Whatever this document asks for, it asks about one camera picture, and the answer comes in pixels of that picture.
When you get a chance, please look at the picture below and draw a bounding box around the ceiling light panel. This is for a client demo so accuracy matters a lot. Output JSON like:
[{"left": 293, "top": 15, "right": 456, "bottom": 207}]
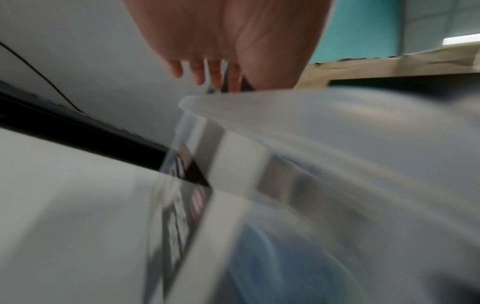
[{"left": 441, "top": 33, "right": 480, "bottom": 46}]

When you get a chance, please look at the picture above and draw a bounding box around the printed label card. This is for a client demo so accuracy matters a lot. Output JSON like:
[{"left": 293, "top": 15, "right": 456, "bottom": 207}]
[{"left": 159, "top": 142, "right": 213, "bottom": 285}]

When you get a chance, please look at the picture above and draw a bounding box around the black bar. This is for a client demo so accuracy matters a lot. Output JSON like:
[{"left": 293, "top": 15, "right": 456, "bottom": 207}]
[{"left": 0, "top": 79, "right": 211, "bottom": 188}]

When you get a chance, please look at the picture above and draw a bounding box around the clear plastic container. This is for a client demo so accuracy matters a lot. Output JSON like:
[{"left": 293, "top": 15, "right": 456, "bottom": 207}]
[{"left": 141, "top": 79, "right": 480, "bottom": 304}]

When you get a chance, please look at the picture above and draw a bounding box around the wooden shelf board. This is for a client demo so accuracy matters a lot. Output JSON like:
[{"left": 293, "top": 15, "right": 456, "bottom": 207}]
[{"left": 293, "top": 47, "right": 480, "bottom": 90}]

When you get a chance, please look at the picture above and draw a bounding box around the black cable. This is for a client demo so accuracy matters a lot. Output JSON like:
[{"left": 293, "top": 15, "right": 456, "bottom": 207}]
[{"left": 0, "top": 41, "right": 86, "bottom": 115}]

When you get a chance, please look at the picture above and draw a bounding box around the person's left hand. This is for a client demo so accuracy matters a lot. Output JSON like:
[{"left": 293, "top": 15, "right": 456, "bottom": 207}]
[{"left": 123, "top": 0, "right": 335, "bottom": 93}]

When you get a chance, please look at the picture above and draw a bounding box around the blue item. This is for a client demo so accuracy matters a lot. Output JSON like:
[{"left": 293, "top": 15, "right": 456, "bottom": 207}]
[{"left": 221, "top": 219, "right": 361, "bottom": 304}]

